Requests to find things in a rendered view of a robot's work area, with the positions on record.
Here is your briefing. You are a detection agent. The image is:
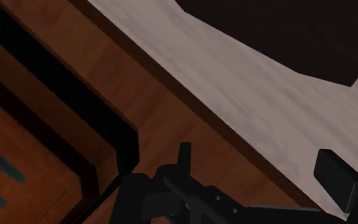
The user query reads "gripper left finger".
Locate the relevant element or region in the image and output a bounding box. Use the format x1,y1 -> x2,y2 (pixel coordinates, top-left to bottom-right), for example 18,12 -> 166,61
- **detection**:
109,142 -> 251,224

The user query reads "brown wooden furniture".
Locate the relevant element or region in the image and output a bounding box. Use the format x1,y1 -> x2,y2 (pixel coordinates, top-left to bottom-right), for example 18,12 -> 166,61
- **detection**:
0,0 -> 324,224

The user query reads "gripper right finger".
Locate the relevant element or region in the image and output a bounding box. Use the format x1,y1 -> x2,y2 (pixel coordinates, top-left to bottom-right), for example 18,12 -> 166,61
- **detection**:
313,148 -> 358,224

